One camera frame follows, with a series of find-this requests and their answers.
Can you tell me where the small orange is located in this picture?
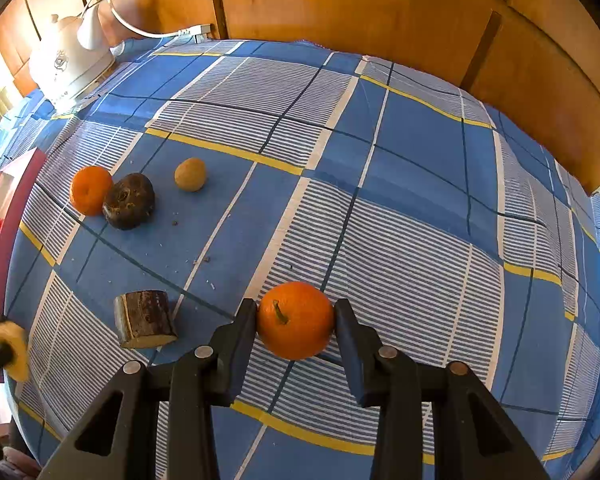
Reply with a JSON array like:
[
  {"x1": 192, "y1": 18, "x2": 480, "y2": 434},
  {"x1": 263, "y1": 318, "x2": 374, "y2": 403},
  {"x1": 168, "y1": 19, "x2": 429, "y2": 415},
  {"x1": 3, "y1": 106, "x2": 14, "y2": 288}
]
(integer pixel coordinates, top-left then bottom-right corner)
[{"x1": 256, "y1": 281, "x2": 336, "y2": 360}]

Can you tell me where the blue plaid tablecloth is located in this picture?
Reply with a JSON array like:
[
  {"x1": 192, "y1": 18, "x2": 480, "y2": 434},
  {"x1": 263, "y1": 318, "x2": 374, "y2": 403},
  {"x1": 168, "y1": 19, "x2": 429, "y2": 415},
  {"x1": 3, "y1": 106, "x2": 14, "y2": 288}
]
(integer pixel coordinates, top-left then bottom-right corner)
[{"x1": 0, "y1": 37, "x2": 600, "y2": 480}]

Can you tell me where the white ceramic floral kettle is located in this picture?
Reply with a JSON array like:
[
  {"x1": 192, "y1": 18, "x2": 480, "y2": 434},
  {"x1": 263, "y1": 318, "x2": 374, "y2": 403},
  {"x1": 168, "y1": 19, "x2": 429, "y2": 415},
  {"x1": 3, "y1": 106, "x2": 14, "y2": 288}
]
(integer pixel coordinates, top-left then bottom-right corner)
[{"x1": 28, "y1": 2, "x2": 117, "y2": 106}]

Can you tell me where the large orange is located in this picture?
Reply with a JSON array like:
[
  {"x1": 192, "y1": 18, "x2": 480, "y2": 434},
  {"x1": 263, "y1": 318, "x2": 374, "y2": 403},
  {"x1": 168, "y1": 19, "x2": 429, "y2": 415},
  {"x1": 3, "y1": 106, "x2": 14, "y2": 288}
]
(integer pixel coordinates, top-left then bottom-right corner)
[{"x1": 70, "y1": 165, "x2": 115, "y2": 217}]

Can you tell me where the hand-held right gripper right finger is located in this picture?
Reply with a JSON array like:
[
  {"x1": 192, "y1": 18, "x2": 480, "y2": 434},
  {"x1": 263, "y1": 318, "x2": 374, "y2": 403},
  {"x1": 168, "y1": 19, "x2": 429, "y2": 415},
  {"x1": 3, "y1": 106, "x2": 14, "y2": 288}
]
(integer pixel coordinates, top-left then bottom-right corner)
[{"x1": 332, "y1": 298, "x2": 551, "y2": 480}]

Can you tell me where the wooden wardrobe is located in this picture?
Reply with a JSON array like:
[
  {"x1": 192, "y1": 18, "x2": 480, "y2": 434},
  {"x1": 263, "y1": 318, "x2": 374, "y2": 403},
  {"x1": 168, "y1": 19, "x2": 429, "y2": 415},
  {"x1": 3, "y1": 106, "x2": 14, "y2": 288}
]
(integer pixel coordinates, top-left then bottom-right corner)
[{"x1": 0, "y1": 0, "x2": 600, "y2": 196}]

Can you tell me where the pink shallow cardboard box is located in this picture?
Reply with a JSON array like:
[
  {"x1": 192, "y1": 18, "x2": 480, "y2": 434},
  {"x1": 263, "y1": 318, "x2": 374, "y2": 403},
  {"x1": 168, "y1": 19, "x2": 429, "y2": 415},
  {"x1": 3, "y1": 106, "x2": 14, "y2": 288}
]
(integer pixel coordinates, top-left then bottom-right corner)
[{"x1": 0, "y1": 147, "x2": 48, "y2": 341}]

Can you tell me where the tan round longan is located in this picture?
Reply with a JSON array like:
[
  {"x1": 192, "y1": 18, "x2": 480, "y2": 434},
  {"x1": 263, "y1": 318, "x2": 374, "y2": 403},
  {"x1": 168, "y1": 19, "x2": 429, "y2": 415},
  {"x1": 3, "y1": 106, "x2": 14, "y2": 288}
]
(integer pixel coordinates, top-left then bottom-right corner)
[{"x1": 174, "y1": 157, "x2": 207, "y2": 192}]

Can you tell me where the white power cord with plug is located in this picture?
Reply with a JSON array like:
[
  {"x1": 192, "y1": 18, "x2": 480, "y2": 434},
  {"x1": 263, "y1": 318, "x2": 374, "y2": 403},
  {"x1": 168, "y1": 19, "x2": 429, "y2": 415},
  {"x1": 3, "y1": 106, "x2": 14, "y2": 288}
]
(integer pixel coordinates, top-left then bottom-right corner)
[{"x1": 82, "y1": 0, "x2": 216, "y2": 43}]

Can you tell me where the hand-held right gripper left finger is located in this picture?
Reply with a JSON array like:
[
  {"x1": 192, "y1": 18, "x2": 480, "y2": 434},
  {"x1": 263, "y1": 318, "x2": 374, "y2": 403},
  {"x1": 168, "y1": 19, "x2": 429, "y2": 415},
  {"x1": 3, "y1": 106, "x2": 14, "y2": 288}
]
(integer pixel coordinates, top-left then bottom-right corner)
[{"x1": 40, "y1": 298, "x2": 258, "y2": 480}]

